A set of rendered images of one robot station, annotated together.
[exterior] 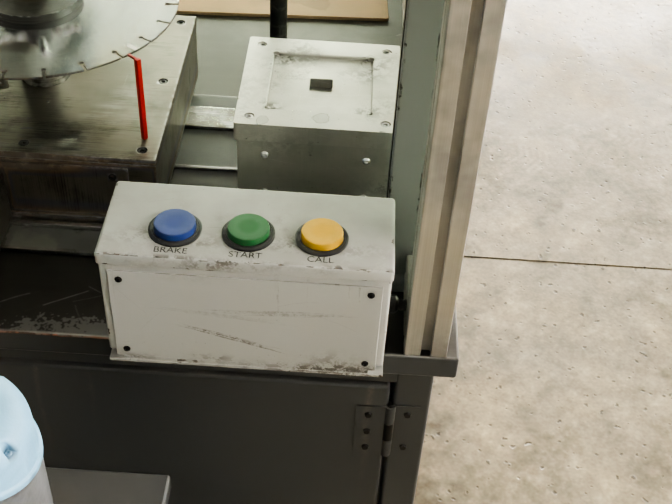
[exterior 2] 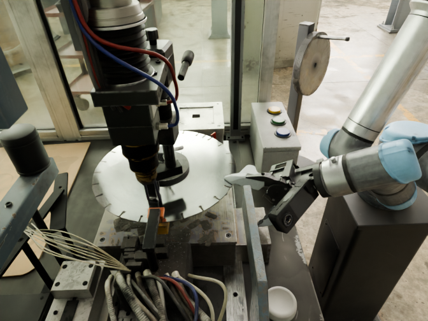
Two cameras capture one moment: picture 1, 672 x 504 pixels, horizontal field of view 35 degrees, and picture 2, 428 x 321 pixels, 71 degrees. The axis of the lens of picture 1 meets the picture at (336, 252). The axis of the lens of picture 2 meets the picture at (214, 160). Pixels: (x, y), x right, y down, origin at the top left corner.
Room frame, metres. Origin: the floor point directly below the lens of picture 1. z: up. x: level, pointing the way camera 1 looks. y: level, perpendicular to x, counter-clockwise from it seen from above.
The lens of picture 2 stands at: (0.97, 0.91, 1.39)
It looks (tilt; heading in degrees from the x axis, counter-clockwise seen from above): 38 degrees down; 270
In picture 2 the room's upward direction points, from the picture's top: 2 degrees counter-clockwise
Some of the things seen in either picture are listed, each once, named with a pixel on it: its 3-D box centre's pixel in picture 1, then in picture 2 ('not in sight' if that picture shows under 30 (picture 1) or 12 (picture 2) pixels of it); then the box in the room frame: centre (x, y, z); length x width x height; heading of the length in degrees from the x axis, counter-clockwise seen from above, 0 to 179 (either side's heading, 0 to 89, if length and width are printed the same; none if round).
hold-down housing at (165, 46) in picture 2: not in sight; (160, 92); (1.06, 0.44, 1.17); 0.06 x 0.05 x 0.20; 81
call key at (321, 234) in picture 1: (321, 238); (274, 111); (0.76, 0.01, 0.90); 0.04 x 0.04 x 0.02
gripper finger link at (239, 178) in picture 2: not in sight; (247, 174); (0.90, 0.41, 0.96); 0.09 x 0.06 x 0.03; 158
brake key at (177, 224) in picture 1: (175, 229); (283, 133); (0.76, 0.15, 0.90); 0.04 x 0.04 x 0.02
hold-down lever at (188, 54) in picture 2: not in sight; (176, 64); (1.03, 0.40, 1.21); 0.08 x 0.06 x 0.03; 90
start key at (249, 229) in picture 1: (248, 234); (278, 121); (0.76, 0.08, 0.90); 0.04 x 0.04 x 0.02
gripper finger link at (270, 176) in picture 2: not in sight; (265, 183); (0.86, 0.45, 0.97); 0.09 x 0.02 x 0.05; 158
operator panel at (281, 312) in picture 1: (250, 280); (271, 141); (0.77, 0.08, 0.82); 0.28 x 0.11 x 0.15; 90
